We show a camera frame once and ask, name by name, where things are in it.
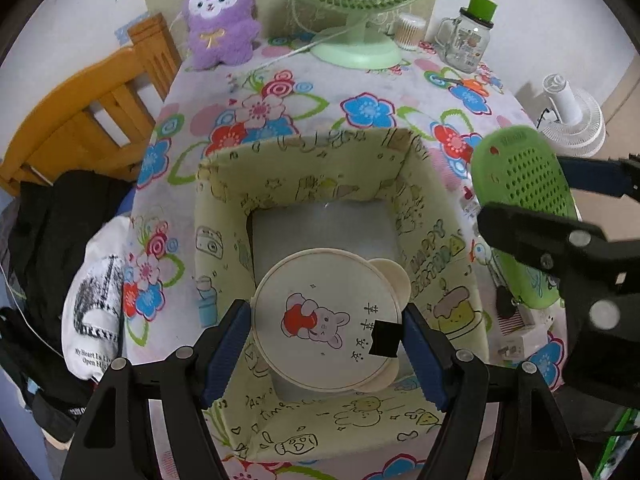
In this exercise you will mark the cotton swab jar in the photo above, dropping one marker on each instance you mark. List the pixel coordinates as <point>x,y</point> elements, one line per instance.
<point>411,32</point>

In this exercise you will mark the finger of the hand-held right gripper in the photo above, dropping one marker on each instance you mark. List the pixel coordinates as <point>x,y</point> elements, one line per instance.
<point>592,175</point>
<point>545,240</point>

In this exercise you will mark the purple plush toy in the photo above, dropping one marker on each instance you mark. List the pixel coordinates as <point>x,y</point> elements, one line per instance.
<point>222,20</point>

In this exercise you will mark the black clothing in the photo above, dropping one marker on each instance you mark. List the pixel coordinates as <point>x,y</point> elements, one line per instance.
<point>55,240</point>

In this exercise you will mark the yellow fabric storage box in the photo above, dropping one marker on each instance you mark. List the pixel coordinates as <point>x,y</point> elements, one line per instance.
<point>350,175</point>

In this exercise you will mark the white power adapter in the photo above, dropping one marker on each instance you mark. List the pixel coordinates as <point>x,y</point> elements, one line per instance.
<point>517,346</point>

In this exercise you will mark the black backpack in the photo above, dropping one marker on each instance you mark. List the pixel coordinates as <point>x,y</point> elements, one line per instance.
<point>35,385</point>

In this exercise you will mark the blue patterned paper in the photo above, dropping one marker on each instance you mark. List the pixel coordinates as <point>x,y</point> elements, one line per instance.
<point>127,27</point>

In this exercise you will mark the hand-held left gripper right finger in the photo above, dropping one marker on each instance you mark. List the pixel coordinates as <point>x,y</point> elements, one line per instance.
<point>425,360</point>

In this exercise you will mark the green plastic box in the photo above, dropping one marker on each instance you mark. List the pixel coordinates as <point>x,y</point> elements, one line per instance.
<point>525,175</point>

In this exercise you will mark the white floor fan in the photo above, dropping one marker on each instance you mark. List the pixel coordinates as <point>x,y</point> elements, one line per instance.
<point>575,115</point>

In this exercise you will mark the white printed tote bag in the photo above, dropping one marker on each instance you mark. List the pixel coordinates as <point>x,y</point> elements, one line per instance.
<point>95,305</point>

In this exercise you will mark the wooden chair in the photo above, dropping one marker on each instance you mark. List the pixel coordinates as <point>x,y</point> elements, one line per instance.
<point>90,110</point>

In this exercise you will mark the red striped small box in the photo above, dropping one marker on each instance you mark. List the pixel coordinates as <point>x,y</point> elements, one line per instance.
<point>517,324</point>

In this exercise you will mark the small black object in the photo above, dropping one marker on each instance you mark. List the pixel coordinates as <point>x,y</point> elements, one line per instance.
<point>506,302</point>

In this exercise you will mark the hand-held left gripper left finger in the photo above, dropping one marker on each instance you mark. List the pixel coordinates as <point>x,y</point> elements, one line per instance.
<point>225,360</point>

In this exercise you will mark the glass mug with green lid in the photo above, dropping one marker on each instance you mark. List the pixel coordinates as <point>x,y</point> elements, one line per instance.
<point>467,40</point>

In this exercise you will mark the green striped object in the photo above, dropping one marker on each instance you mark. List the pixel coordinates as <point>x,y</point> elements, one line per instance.
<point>617,445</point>

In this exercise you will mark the cream bear print round plate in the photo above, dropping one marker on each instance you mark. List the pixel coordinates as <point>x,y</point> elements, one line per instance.
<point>325,310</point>

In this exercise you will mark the floral tablecloth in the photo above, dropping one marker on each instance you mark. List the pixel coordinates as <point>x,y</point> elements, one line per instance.
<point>350,105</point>

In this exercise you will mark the green desk fan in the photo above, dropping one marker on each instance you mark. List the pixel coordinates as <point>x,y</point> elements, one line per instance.
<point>355,45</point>

